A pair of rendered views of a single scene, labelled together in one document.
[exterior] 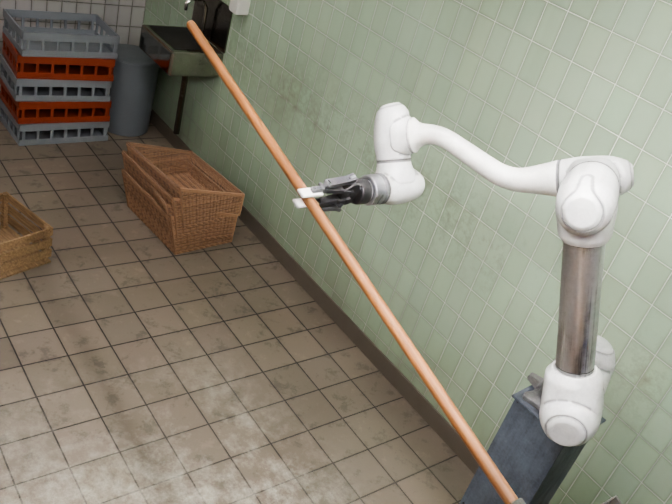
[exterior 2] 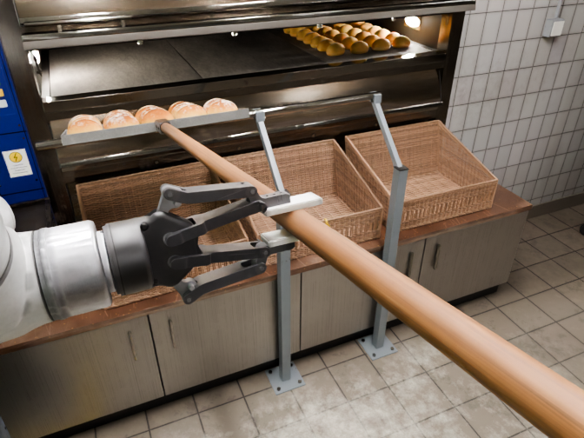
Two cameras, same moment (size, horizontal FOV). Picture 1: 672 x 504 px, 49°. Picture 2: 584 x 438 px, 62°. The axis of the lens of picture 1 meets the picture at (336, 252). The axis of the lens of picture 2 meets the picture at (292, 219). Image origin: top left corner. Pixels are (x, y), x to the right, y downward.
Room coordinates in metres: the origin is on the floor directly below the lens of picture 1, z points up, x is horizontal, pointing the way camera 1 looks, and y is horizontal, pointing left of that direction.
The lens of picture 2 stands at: (2.19, 0.29, 1.78)
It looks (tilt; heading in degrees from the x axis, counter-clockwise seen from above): 33 degrees down; 202
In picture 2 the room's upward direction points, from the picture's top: straight up
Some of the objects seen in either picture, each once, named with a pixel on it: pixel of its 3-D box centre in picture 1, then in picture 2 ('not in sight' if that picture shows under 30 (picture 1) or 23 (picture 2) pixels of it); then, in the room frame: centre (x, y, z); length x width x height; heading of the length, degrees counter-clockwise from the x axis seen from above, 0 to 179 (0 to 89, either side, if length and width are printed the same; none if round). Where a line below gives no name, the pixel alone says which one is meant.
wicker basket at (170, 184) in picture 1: (184, 179); not in sight; (3.71, 0.96, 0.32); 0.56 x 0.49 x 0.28; 53
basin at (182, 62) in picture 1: (178, 67); not in sight; (4.44, 1.32, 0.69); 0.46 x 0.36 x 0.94; 45
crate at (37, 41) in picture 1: (61, 34); not in sight; (4.42, 2.08, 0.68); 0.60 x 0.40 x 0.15; 135
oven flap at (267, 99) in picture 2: not in sight; (274, 110); (0.29, -0.55, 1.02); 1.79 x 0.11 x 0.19; 135
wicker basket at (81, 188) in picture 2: not in sight; (162, 227); (0.89, -0.77, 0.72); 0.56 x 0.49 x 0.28; 136
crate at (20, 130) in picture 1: (54, 119); not in sight; (4.42, 2.09, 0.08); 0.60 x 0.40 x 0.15; 137
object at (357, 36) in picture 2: not in sight; (344, 34); (-0.44, -0.45, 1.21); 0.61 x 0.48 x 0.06; 45
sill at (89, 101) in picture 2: not in sight; (270, 76); (0.27, -0.57, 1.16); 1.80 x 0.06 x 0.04; 135
